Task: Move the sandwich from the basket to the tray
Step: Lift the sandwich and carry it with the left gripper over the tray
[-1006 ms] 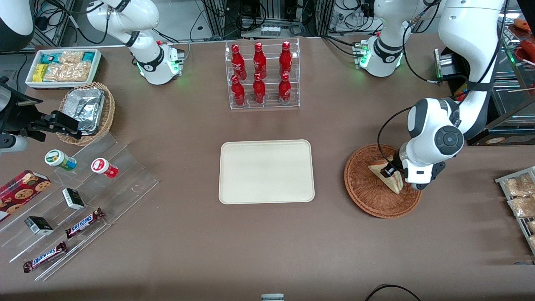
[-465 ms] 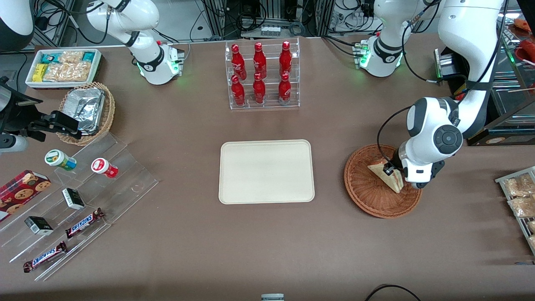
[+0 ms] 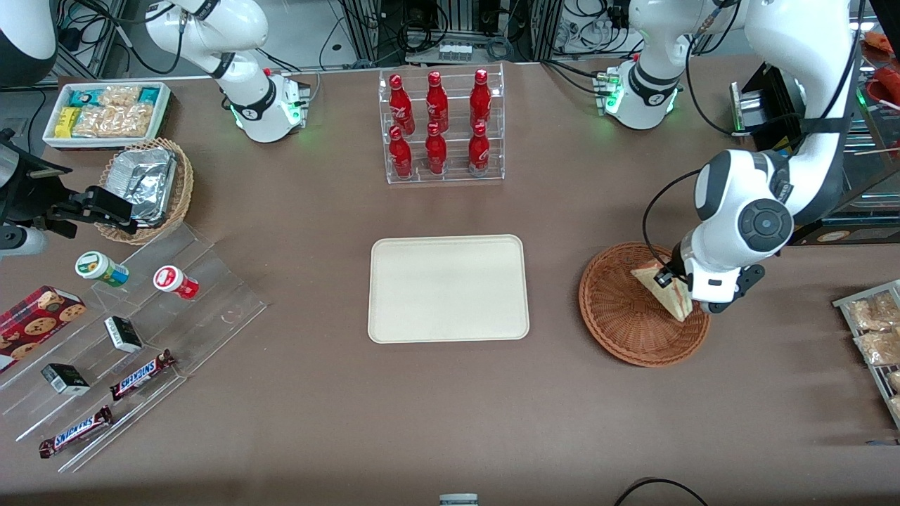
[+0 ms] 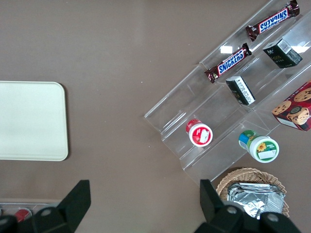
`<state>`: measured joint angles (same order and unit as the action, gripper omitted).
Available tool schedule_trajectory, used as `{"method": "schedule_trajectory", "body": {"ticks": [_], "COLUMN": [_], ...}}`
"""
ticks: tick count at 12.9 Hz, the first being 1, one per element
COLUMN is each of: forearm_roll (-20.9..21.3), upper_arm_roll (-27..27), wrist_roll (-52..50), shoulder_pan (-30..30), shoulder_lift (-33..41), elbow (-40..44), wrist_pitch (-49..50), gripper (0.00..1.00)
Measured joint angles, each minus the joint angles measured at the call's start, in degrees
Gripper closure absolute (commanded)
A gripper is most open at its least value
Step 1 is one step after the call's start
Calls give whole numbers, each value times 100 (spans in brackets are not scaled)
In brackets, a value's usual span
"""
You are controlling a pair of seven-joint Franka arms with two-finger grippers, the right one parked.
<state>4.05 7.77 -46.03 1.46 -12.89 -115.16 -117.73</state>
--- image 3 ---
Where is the green lid cup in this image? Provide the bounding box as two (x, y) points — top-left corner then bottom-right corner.
(75, 251), (130, 288)

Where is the clear acrylic stepped stand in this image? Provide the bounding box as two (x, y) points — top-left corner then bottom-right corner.
(0, 221), (269, 474)

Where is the triangular sandwich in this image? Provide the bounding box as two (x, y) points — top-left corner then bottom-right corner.
(630, 259), (696, 323)

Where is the red lid cup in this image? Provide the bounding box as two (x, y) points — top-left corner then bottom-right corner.
(153, 265), (200, 301)

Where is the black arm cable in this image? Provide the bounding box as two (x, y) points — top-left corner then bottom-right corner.
(641, 0), (866, 276)

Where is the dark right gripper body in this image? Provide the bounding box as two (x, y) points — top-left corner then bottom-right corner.
(0, 137), (72, 230)

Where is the white snack bin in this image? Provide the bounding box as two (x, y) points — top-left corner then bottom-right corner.
(42, 82), (172, 150)

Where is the black food warmer machine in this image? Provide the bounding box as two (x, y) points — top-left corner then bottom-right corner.
(730, 28), (900, 247)

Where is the red soda bottle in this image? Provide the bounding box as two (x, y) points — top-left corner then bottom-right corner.
(389, 126), (413, 179)
(469, 69), (492, 129)
(389, 74), (416, 136)
(425, 122), (448, 176)
(468, 122), (491, 175)
(425, 71), (449, 133)

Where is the grey wire rack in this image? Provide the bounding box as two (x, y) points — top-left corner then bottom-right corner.
(832, 279), (900, 431)

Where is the round brown wicker basket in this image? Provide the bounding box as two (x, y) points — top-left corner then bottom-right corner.
(579, 242), (712, 368)

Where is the beige rectangular tray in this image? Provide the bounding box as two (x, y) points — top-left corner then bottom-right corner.
(368, 235), (530, 344)

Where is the red cookie box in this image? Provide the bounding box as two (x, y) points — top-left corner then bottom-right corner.
(0, 285), (87, 375)

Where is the black table cable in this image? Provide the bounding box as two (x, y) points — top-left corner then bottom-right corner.
(613, 477), (708, 506)

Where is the small black box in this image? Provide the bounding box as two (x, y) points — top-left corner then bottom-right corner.
(41, 363), (91, 396)
(104, 316), (143, 354)

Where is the snickers bar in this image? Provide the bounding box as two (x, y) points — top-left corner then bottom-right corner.
(39, 405), (114, 460)
(109, 349), (177, 402)

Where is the light oval wicker basket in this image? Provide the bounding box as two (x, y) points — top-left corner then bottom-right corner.
(94, 138), (195, 246)

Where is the large clear cracker bag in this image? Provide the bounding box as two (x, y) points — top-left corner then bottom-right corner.
(72, 103), (155, 139)

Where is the clear acrylic bottle rack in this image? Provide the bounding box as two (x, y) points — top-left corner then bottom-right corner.
(378, 63), (506, 186)

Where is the small clear cracker bag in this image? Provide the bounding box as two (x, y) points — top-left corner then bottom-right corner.
(97, 85), (142, 108)

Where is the aluminium foil container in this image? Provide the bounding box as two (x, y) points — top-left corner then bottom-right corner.
(105, 146), (177, 228)

